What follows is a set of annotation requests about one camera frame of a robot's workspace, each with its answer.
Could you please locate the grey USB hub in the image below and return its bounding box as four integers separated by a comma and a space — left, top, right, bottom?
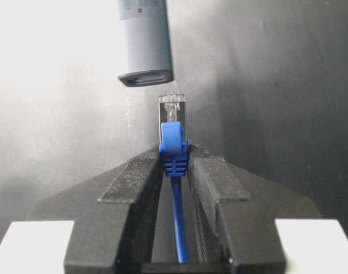
118, 1, 174, 87

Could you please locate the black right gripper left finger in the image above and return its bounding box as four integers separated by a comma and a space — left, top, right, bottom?
33, 148, 162, 273

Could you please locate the blue LAN cable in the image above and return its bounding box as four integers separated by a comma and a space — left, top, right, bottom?
157, 91, 191, 264

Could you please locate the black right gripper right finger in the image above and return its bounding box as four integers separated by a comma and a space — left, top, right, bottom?
187, 145, 322, 273

